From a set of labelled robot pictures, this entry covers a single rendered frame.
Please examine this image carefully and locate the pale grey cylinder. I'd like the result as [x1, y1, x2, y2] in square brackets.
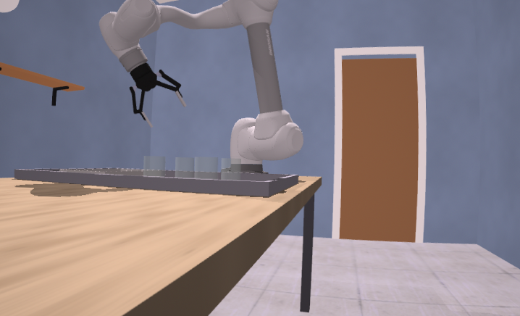
[221, 158, 241, 180]
[194, 157, 218, 180]
[143, 156, 166, 177]
[175, 157, 194, 178]

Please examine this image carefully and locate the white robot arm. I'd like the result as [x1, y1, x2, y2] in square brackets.
[99, 0, 303, 174]

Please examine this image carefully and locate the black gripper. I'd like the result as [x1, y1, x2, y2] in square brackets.
[130, 63, 187, 128]

